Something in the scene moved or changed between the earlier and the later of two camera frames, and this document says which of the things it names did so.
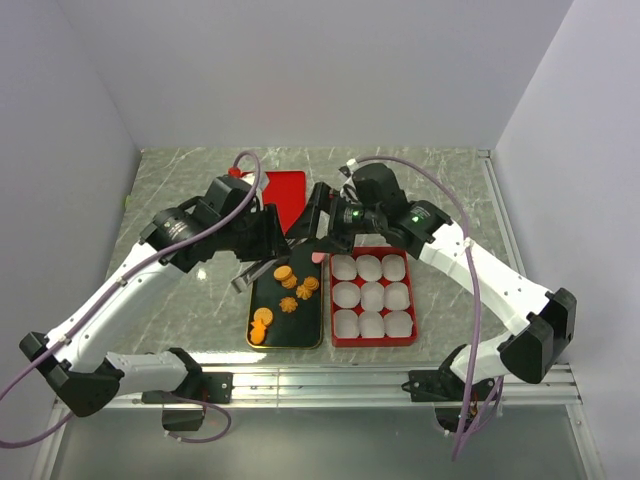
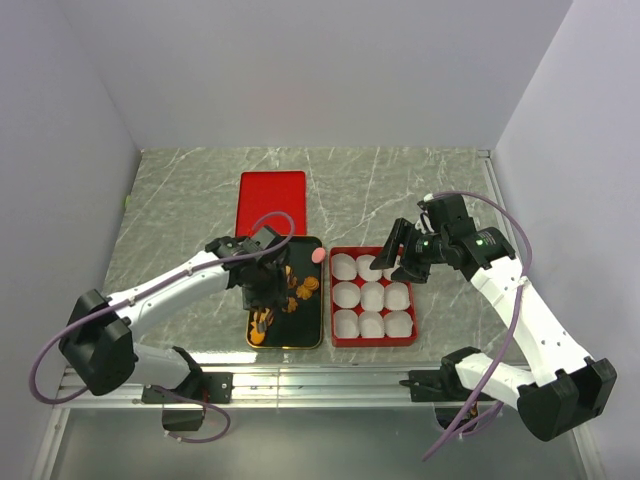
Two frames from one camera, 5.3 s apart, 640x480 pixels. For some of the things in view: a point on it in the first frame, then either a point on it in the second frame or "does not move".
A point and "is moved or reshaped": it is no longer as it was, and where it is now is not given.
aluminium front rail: [353, 387] does not move
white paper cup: [343, 267] does not move
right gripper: [329, 201] to [400, 232]
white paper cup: [396, 296] does not move
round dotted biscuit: [263, 314] does not move
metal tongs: [247, 277] is moved or reshaped
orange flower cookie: [303, 292] does not move
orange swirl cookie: [311, 282] does not move
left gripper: [272, 243] to [277, 293]
